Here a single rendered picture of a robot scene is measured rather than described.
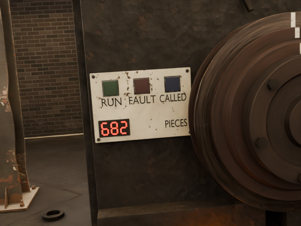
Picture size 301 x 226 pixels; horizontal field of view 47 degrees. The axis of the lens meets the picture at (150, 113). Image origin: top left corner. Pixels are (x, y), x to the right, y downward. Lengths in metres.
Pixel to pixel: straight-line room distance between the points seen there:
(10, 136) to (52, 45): 3.72
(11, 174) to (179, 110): 2.80
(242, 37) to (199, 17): 0.18
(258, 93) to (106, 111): 0.39
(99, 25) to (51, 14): 6.12
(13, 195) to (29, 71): 3.79
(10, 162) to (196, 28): 2.83
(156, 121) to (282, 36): 0.37
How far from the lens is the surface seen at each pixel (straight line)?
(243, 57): 0.80
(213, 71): 0.80
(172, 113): 0.92
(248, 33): 0.83
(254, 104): 0.74
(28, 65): 7.05
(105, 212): 0.97
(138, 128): 0.91
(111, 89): 0.90
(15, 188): 3.61
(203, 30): 0.95
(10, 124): 3.48
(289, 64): 0.77
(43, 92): 7.01
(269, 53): 0.80
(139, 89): 0.90
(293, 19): 0.87
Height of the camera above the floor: 1.25
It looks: 8 degrees down
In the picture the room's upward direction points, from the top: 4 degrees counter-clockwise
